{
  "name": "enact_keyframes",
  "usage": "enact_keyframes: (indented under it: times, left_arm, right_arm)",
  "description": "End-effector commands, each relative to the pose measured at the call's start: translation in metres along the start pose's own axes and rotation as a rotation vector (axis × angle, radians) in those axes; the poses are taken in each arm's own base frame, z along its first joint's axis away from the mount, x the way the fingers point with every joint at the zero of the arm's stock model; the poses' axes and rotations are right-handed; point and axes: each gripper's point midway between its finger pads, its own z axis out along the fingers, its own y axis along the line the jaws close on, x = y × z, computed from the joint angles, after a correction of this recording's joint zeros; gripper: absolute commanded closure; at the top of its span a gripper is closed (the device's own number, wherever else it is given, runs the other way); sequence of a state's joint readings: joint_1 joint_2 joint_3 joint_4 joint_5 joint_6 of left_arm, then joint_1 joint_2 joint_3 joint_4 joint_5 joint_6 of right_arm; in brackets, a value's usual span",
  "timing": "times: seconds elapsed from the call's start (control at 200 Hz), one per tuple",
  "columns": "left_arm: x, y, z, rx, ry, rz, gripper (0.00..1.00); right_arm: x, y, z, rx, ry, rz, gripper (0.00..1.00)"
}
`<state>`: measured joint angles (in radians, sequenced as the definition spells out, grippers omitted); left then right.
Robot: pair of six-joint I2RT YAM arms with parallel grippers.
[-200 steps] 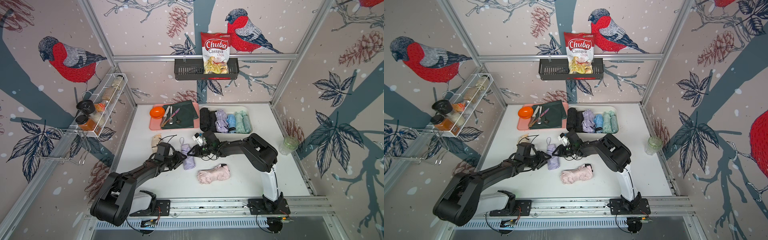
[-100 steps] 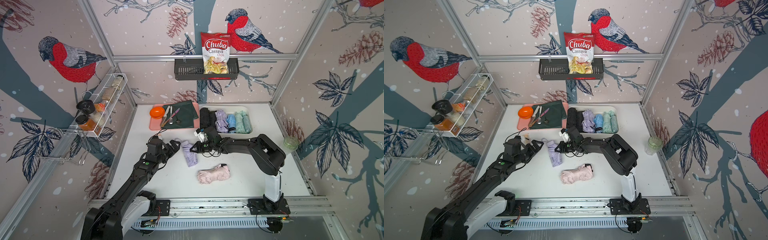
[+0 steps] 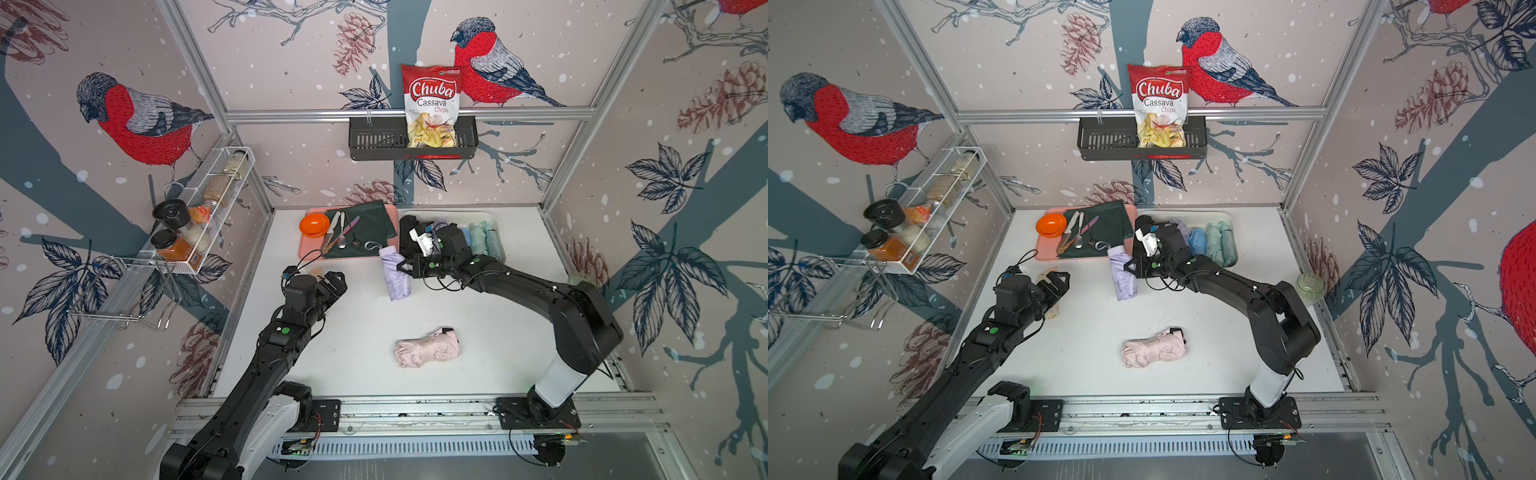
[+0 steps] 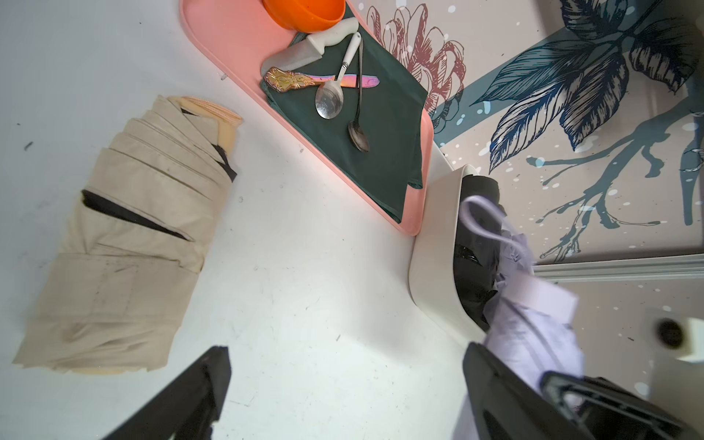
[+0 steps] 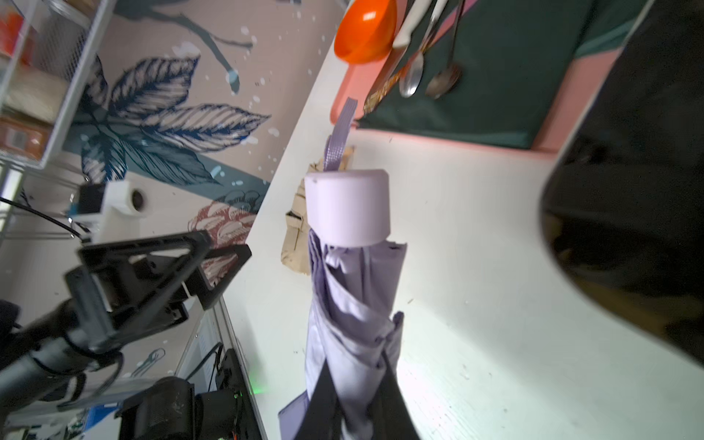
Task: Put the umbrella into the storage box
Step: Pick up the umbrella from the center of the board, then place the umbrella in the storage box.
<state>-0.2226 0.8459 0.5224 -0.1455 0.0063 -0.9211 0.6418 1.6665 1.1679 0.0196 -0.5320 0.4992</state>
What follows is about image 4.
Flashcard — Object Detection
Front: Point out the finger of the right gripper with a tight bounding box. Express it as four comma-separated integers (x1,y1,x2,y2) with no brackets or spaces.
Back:
540,371,693,439

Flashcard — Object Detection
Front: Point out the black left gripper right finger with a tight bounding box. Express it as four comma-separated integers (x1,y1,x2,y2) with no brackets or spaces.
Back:
463,343,588,439

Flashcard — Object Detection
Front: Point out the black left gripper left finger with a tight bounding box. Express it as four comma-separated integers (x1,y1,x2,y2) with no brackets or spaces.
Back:
107,346,231,439

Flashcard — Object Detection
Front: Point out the lavender umbrella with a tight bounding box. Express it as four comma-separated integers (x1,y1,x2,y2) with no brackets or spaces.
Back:
458,195,535,279
453,272,583,439

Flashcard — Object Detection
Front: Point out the black sleeved umbrella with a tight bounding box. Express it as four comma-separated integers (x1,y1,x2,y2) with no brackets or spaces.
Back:
453,175,505,331

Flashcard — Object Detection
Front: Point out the beige striped umbrella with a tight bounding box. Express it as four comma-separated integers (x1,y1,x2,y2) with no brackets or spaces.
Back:
14,96,242,374

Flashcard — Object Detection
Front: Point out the cream storage box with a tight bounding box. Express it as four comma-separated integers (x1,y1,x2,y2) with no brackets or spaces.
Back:
409,165,485,348

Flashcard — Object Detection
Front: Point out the dark metal spoon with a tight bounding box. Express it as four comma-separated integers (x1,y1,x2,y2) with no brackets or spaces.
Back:
348,41,370,153

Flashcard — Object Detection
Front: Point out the dark green cloth napkin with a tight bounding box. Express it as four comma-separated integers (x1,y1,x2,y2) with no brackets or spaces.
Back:
260,29,427,222

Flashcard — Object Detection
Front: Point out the iridescent ornate butter knife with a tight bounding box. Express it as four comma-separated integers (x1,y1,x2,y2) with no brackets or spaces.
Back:
263,67,381,93

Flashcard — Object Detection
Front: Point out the pink plastic tray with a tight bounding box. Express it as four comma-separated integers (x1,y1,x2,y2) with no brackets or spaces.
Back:
179,1,426,237

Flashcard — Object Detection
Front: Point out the white handled silver spoon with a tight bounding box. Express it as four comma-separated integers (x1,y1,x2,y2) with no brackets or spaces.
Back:
315,32,362,120

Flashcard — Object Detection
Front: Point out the white handled knife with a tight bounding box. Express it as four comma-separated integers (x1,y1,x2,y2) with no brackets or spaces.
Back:
260,18,359,76

